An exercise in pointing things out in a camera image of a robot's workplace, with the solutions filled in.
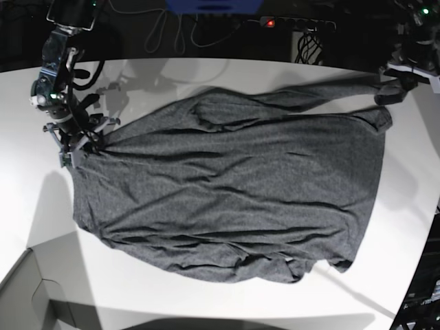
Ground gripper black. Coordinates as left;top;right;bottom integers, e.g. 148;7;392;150
43;115;120;160
374;56;439;106

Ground dark grey t-shirt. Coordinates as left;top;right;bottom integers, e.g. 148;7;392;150
69;80;393;283

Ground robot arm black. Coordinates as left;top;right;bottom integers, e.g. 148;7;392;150
374;1;439;106
30;1;120;167

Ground black power strip red light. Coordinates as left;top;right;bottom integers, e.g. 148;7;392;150
259;16;337;33

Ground blue box at top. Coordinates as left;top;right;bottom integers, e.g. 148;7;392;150
166;0;263;14

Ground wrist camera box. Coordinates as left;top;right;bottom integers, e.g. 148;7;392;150
58;152;78;168

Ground black cable bundle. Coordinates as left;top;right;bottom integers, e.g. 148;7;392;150
296;31;324;65

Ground grey cable loops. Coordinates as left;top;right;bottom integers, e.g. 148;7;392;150
143;10;241;54

